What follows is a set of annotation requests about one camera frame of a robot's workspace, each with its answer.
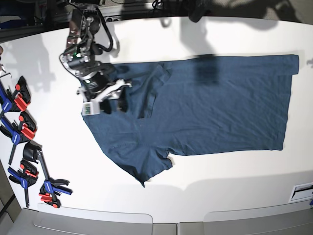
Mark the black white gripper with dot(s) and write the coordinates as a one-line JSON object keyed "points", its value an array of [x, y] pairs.
{"points": [[98, 87]]}

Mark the dark blue T-shirt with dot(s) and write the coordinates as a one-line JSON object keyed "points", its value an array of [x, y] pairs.
{"points": [[204, 105]]}

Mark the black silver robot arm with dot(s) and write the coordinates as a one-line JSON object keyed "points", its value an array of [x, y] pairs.
{"points": [[88, 38]]}

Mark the blue red bar clamp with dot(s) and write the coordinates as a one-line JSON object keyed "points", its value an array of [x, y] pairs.
{"points": [[26, 176], [51, 188], [16, 101], [24, 132]]}

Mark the white label plate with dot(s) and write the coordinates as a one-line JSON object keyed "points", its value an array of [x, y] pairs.
{"points": [[301, 192]]}

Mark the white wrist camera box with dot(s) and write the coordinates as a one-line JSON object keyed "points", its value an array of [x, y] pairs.
{"points": [[90, 108]]}

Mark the black hanging camera mount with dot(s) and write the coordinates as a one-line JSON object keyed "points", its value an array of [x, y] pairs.
{"points": [[197, 9]]}

